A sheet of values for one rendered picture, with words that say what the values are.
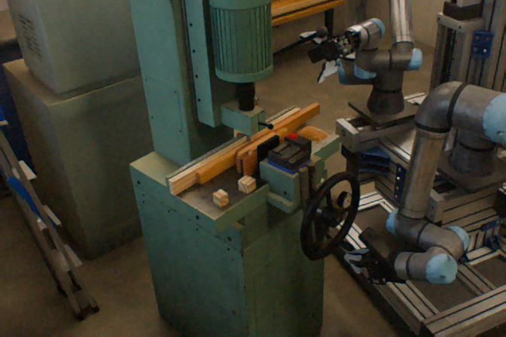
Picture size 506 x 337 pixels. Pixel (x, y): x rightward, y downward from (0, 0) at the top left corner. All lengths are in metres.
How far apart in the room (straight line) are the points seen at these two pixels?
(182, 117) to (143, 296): 1.08
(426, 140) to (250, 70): 0.52
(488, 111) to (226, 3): 0.72
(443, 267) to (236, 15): 0.86
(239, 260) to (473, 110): 0.83
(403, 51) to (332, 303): 1.19
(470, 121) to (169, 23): 0.90
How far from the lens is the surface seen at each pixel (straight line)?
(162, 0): 1.65
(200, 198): 1.58
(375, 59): 1.83
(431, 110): 1.42
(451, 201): 1.86
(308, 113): 1.95
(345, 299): 2.51
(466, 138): 1.84
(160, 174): 1.90
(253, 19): 1.49
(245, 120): 1.66
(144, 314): 2.52
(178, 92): 1.74
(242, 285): 1.78
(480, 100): 1.37
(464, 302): 2.30
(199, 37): 1.63
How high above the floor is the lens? 1.84
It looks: 31 degrees down
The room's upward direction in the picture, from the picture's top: 3 degrees counter-clockwise
